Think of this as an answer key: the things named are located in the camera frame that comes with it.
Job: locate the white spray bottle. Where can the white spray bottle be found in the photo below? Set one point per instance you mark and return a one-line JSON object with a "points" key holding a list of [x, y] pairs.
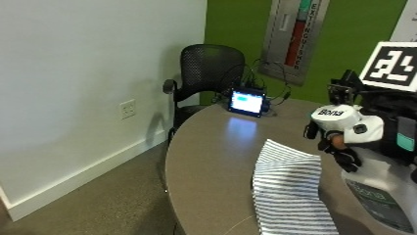
{"points": [[377, 176]]}

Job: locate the striped grey white cloth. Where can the striped grey white cloth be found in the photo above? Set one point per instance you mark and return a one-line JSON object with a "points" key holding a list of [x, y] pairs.
{"points": [[288, 189]]}

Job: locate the small black screen device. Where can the small black screen device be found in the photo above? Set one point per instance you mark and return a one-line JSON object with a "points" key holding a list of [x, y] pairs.
{"points": [[246, 102]]}

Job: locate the white marker cube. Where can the white marker cube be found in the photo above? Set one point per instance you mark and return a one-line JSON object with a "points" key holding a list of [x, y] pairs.
{"points": [[393, 65]]}

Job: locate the black mesh office chair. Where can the black mesh office chair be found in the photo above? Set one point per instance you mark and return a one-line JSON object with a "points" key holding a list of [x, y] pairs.
{"points": [[208, 68]]}

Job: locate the white wall sign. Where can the white wall sign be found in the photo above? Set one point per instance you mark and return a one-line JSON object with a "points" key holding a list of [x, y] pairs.
{"points": [[405, 23]]}

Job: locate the white wall outlet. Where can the white wall outlet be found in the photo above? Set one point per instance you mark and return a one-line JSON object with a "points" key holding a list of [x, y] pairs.
{"points": [[128, 109]]}

